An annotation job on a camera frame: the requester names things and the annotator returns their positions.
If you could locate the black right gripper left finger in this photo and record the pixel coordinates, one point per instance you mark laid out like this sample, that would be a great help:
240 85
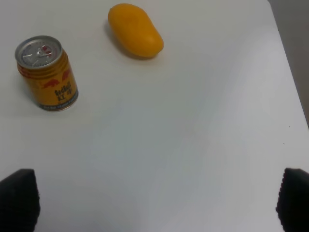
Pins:
19 202

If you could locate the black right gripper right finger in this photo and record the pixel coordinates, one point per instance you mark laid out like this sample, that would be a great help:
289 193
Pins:
293 201

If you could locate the yellow Red Bull can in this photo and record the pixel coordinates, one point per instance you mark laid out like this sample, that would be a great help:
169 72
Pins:
45 67

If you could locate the yellow mango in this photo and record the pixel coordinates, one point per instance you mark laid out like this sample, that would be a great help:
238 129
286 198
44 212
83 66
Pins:
135 31

